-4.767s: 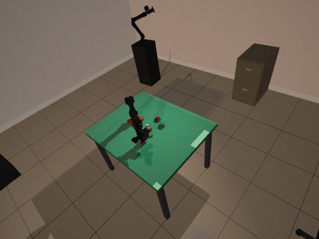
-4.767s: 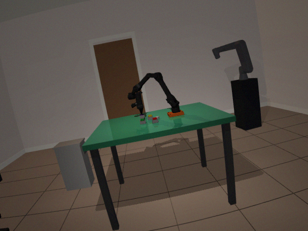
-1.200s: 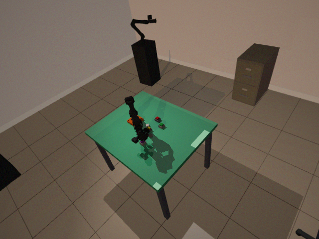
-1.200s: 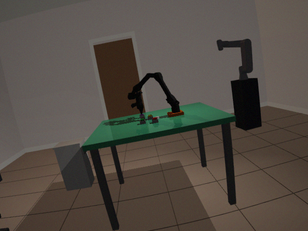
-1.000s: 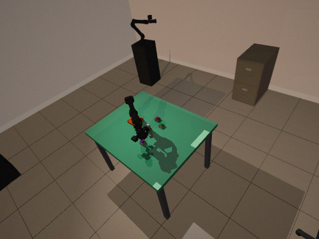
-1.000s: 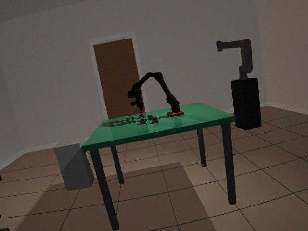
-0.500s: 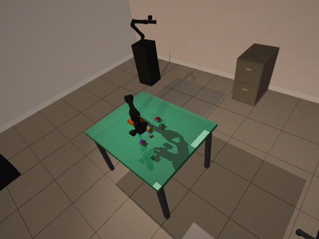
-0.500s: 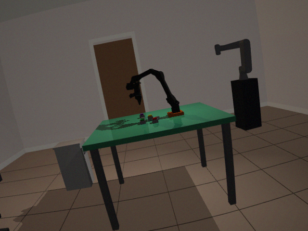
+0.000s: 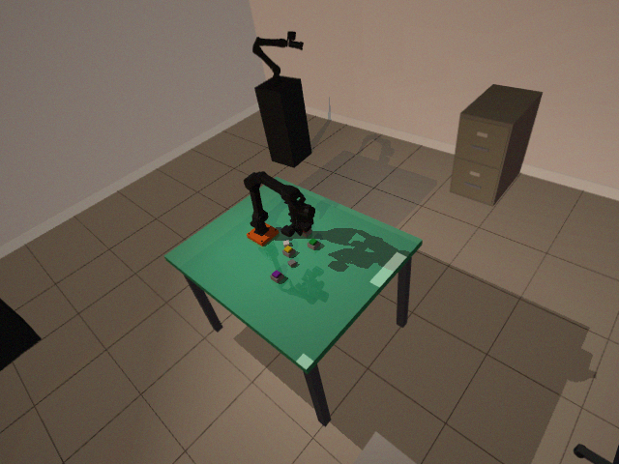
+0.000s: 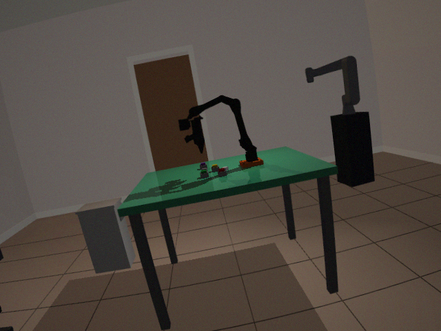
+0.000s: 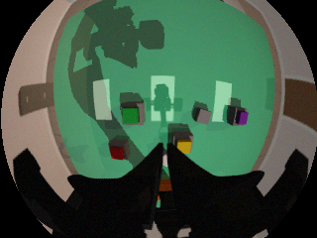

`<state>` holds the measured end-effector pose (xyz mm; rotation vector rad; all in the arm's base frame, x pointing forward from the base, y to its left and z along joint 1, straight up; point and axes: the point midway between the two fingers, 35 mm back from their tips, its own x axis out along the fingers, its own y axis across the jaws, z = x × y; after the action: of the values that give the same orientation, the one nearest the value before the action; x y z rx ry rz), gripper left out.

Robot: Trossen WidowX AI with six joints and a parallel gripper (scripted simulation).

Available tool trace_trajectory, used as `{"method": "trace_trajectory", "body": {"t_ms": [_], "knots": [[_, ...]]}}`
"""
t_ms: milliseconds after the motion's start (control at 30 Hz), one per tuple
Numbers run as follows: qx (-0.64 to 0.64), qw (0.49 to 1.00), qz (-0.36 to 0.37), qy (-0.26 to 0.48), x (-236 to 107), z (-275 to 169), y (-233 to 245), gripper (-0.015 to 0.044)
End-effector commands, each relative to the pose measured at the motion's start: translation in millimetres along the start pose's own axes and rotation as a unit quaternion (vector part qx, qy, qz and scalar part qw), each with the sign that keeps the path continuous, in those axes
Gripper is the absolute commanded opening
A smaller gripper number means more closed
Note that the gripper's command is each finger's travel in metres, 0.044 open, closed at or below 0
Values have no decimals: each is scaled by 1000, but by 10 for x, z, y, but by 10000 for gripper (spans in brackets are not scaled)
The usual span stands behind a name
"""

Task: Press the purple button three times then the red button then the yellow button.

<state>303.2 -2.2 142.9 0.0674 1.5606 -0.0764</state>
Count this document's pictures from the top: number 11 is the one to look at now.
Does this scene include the yellow button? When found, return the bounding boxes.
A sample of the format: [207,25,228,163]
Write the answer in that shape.
[171,131,194,154]

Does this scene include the green button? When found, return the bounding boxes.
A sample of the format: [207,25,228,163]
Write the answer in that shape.
[120,102,144,124]

